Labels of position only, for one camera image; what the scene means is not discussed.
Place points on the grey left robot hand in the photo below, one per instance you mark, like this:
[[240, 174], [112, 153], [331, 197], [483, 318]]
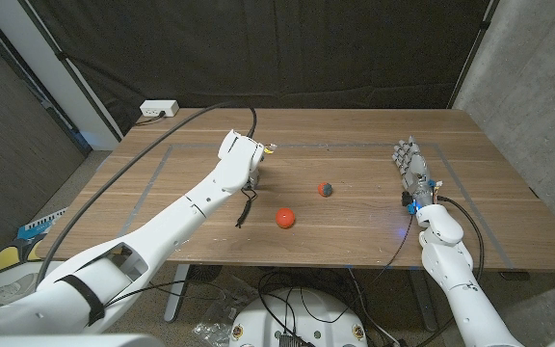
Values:
[[254, 177]]

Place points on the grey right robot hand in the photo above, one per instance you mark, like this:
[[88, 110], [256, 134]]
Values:
[[414, 166]]

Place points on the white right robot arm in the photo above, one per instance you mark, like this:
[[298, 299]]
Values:
[[451, 270]]

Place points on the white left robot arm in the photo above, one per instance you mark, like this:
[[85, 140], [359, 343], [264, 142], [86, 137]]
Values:
[[171, 226]]

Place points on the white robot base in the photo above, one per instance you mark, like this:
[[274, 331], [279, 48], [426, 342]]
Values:
[[306, 313]]

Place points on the red ball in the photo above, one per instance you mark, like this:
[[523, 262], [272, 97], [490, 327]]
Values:
[[285, 218]]

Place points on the small orange grey ball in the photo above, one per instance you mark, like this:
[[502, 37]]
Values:
[[325, 189]]

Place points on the grey tape outline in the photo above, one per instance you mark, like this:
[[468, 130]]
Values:
[[330, 144]]

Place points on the white power strip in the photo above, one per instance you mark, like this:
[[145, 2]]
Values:
[[159, 107]]

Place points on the black backdrop stand pole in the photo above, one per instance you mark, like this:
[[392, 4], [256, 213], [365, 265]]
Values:
[[473, 53]]

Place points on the black backdrop cloth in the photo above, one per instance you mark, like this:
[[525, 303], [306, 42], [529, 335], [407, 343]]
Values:
[[282, 48]]

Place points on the grey table leg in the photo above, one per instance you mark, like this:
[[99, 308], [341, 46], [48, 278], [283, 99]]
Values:
[[176, 294], [422, 299]]

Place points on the clear plastic bag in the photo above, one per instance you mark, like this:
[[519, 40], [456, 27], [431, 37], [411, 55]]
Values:
[[215, 328]]

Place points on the white pillar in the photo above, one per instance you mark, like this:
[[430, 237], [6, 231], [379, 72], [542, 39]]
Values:
[[65, 96]]

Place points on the blue white striped object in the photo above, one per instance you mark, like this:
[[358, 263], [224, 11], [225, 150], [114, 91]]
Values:
[[41, 225]]

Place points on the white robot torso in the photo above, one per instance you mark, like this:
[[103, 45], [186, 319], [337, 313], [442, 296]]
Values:
[[65, 341]]

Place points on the yellow black object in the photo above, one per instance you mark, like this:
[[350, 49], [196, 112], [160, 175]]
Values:
[[7, 258]]

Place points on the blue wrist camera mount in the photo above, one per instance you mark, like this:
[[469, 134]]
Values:
[[411, 208]]

